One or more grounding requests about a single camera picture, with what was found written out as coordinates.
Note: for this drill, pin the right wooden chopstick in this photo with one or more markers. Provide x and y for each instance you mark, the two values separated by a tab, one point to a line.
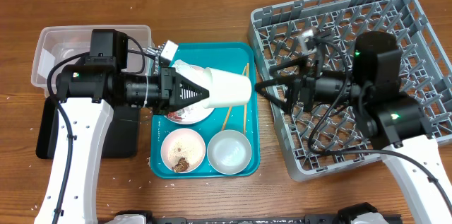
245	112

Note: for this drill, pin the black plastic tray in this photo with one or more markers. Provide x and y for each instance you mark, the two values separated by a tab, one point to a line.
120	142

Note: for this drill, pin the red snack wrapper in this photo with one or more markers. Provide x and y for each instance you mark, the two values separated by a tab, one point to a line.
179	114

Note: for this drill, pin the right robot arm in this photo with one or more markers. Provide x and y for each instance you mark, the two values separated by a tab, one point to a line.
394	122

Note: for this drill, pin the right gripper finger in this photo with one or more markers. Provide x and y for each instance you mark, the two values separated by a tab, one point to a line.
278	91
300	62

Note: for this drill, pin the grey dishwasher rack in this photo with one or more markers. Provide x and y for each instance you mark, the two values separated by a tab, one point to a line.
425	71

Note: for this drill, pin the clear plastic bin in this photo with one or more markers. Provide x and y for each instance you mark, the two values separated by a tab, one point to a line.
58	43

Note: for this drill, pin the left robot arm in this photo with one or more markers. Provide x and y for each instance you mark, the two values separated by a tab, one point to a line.
85	88

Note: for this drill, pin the brown food scrap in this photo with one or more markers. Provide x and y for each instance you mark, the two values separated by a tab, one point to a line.
181	166

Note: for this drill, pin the left wooden chopstick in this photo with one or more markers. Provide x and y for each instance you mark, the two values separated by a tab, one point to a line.
227	116

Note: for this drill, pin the small pink bowl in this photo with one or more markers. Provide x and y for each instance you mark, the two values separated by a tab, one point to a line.
183	143

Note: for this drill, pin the grey metal bowl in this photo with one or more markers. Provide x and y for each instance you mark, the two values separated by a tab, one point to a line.
229	152

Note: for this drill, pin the large white plate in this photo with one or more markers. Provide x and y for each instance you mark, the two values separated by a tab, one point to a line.
196	112

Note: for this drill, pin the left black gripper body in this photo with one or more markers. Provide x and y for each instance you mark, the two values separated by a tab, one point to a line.
167	99

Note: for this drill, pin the wooden chopstick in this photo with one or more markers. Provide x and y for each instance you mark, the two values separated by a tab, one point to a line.
227	116
245	112

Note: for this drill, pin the white paper cup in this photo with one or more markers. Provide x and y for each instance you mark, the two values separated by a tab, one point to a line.
226	89

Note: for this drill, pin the crumpled white napkin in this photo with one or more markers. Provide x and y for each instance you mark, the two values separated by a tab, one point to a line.
192	72

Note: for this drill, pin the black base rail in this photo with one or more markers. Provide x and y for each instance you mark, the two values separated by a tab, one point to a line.
360	213

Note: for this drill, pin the teal serving tray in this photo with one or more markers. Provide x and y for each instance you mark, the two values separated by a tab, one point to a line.
226	56

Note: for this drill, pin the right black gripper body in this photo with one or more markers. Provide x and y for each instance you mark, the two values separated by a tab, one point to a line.
296	87

